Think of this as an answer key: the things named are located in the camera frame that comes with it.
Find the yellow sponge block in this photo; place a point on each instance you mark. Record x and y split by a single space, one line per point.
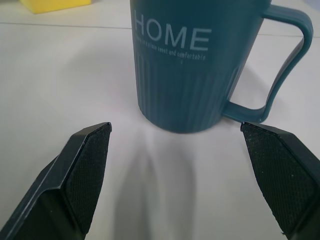
53 5

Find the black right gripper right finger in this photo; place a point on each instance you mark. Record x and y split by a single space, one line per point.
285 180

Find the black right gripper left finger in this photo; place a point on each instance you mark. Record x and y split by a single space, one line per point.
62 190

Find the teal ribbed HOME mug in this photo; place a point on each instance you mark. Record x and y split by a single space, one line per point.
180 75

